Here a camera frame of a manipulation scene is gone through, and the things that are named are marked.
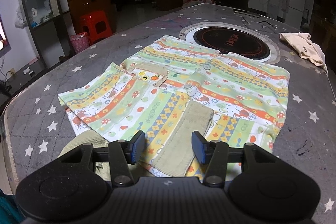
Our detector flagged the colourful patterned child shirt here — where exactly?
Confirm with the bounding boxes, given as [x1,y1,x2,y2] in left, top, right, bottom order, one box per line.
[58,36,290,178]

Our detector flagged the round black induction cooker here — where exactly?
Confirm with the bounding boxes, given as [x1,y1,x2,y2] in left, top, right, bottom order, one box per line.
[179,22,281,64]

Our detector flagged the pink waste basket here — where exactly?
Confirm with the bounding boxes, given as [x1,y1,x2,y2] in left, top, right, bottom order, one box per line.
[70,32,90,54]

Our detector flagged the red plastic stool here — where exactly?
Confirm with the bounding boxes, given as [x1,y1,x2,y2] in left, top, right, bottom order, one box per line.
[79,10,113,45]

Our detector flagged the cream beige garment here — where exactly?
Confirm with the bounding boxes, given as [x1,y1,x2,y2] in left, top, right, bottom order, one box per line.
[280,32,328,73]

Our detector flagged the white refrigerator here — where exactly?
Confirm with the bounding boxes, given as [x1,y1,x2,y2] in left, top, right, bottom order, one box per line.
[284,0,306,29]

